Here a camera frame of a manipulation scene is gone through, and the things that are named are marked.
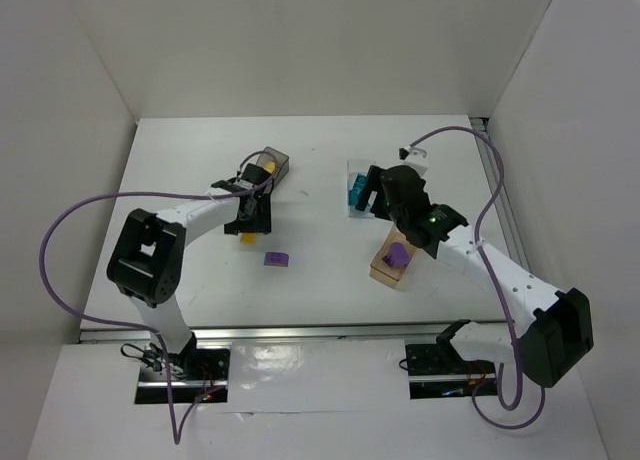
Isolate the aluminium rail frame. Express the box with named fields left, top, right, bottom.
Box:
left=77, top=117, right=551, bottom=344

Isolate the purple sloped lego brick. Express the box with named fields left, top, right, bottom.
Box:
left=264, top=252, right=290, bottom=268

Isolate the clear transparent container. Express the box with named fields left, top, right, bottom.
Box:
left=346, top=159, right=376, bottom=219

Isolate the yellow 2x4 lego brick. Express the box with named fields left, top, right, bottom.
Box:
left=240, top=233, right=256, bottom=244

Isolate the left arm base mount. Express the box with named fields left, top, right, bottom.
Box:
left=120, top=343, right=231, bottom=405

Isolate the orange transparent container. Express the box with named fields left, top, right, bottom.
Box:
left=369, top=227, right=417, bottom=289

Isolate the purple cable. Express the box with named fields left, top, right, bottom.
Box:
left=399, top=125, right=546, bottom=430
left=38, top=151, right=277, bottom=446

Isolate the purple rounded lego brick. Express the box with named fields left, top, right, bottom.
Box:
left=386, top=242, right=411, bottom=269

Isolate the purple 2x4 lego brick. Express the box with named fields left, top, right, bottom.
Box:
left=382, top=254, right=394, bottom=267

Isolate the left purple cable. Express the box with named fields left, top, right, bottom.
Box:
left=38, top=151, right=277, bottom=446

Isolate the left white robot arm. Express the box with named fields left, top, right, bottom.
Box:
left=107, top=160, right=279, bottom=374

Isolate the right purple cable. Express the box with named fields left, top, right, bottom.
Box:
left=399, top=125, right=546, bottom=430

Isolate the dark grey transparent container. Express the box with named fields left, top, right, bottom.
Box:
left=257, top=147, right=290, bottom=186

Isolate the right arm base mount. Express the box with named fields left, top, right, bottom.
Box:
left=398, top=320, right=497, bottom=400

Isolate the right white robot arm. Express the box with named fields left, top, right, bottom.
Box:
left=356, top=165, right=593, bottom=388

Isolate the teal 2x4 lego brick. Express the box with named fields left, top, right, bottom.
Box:
left=347, top=172, right=367, bottom=206

